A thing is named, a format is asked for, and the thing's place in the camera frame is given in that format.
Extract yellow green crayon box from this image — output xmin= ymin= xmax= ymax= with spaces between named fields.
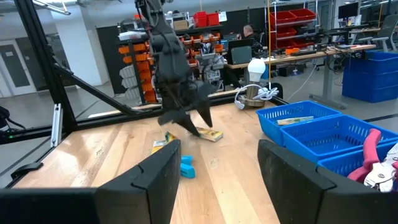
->
xmin=151 ymin=130 xmax=178 ymax=155
xmin=192 ymin=126 xmax=224 ymax=143
xmin=275 ymin=115 xmax=315 ymax=127

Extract white metal frame bracket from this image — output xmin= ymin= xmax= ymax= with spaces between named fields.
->
xmin=50 ymin=103 xmax=64 ymax=148

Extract black aluminium table frame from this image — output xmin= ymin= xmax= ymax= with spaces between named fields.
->
xmin=0 ymin=0 xmax=290 ymax=189

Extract person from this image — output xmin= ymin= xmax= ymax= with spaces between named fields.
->
xmin=236 ymin=24 xmax=265 ymax=52

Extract white lamp cable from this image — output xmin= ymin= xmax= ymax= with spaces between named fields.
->
xmin=233 ymin=83 xmax=280 ymax=110

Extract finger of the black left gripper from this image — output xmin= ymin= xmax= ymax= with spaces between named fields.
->
xmin=156 ymin=110 xmax=202 ymax=138
xmin=190 ymin=82 xmax=219 ymax=129

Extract orange bin storage rack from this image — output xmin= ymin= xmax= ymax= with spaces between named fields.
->
xmin=117 ymin=29 xmax=162 ymax=105

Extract black floor device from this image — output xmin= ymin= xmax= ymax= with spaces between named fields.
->
xmin=0 ymin=105 xmax=27 ymax=139

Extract red storage bin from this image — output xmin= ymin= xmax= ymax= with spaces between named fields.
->
xmin=193 ymin=11 xmax=208 ymax=28
xmin=206 ymin=12 xmax=220 ymax=26

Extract wooden top office desk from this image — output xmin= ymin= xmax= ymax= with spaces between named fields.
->
xmin=225 ymin=44 xmax=377 ymax=110

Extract blue slotted plastic basket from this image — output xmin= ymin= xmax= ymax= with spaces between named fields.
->
xmin=255 ymin=100 xmax=343 ymax=147
xmin=317 ymin=139 xmax=398 ymax=192
xmin=279 ymin=114 xmax=398 ymax=165

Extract yellow hanging cable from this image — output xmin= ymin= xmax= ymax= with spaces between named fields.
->
xmin=266 ymin=0 xmax=272 ymax=85

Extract red bin storage shelf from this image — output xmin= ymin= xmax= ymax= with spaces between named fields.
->
xmin=266 ymin=7 xmax=318 ymax=50

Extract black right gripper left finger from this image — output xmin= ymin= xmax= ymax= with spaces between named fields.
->
xmin=94 ymin=139 xmax=182 ymax=224

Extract white bulb table lamp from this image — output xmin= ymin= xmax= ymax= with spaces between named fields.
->
xmin=239 ymin=58 xmax=267 ymax=109

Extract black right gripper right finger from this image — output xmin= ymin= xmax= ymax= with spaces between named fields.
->
xmin=257 ymin=139 xmax=337 ymax=224

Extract grey office chair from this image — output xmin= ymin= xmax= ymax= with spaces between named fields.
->
xmin=357 ymin=14 xmax=398 ymax=52

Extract stacked large blue bins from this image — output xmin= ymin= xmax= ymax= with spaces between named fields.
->
xmin=341 ymin=50 xmax=398 ymax=103

